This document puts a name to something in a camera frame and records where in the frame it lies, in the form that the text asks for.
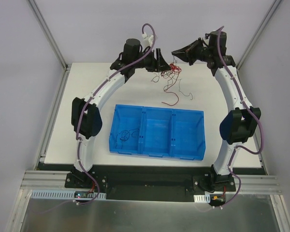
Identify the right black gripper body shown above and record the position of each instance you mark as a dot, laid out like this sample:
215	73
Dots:
192	51

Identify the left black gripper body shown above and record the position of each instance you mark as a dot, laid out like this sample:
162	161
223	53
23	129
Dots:
156	59

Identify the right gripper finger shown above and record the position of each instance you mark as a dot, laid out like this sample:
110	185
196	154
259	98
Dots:
189	60
188	50

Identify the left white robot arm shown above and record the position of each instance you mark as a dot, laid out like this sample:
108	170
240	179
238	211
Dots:
86	112

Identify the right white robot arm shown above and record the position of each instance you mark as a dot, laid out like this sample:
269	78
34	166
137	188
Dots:
242	119

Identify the blue three-compartment bin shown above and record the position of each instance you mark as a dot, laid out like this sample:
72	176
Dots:
158	132

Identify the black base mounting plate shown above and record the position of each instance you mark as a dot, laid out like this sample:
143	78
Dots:
155	183

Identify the right white cable duct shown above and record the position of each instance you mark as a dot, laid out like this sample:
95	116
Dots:
202	198

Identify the white cable duct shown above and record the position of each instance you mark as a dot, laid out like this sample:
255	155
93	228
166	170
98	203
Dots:
202	198
67	195

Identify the left white cable duct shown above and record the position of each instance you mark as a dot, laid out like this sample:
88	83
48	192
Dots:
67	195

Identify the aluminium rail frame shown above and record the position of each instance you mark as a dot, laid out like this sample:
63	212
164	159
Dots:
259	207

